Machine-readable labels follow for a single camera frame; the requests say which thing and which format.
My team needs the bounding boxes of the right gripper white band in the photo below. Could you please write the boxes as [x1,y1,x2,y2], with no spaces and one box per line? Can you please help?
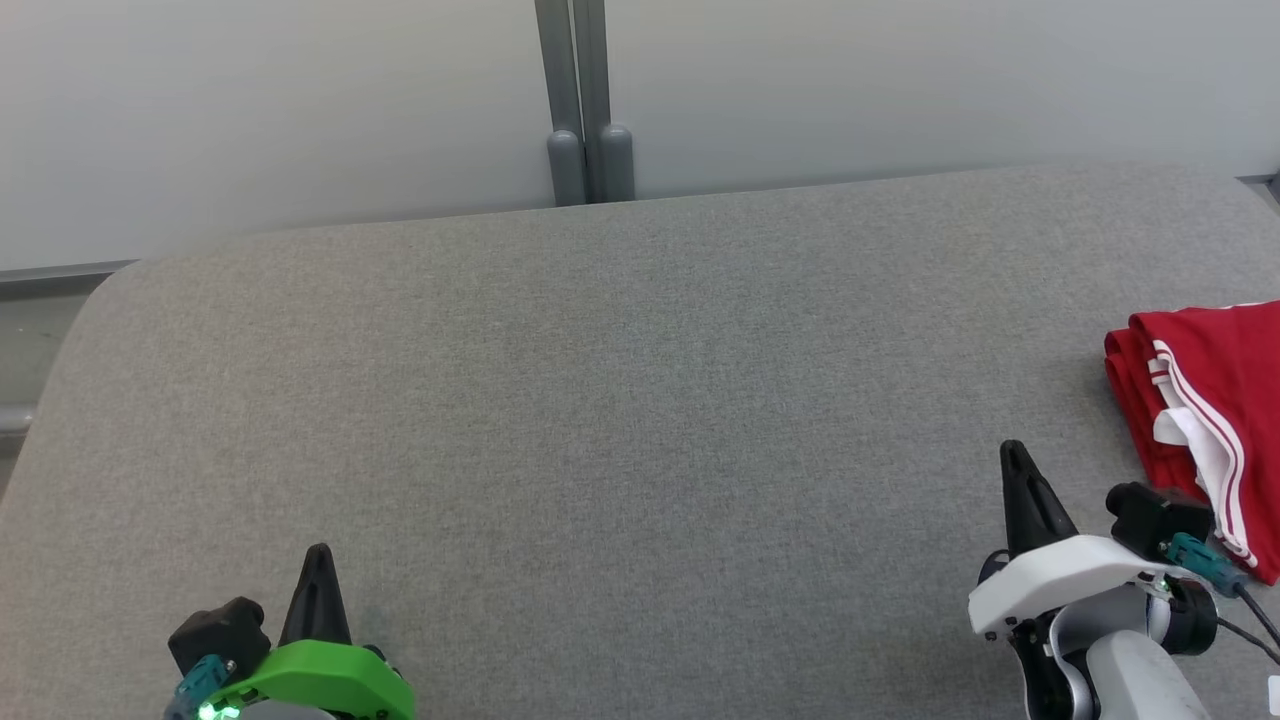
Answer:
[966,440,1183,635]

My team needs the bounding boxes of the grey metal partition post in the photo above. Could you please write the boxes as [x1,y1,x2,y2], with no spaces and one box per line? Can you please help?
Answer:
[533,0,588,208]
[572,0,637,204]

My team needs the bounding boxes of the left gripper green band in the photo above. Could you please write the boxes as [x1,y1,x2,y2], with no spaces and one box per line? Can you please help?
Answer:
[200,543,417,720]

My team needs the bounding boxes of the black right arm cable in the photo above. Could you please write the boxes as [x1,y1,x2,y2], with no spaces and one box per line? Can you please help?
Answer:
[1215,585,1280,669]

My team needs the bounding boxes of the teal right camera connector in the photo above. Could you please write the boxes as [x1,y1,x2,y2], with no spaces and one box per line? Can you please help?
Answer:
[1163,533,1249,599]

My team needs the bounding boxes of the teal camera connector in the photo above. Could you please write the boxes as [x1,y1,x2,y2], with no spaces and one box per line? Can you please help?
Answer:
[1163,533,1249,599]
[163,655,233,720]

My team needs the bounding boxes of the teal left camera connector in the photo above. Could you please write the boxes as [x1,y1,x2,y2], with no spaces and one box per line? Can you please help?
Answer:
[163,655,233,720]

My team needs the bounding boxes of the red and white sports shirt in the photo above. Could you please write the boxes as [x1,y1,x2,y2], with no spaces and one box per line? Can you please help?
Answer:
[1103,300,1280,586]

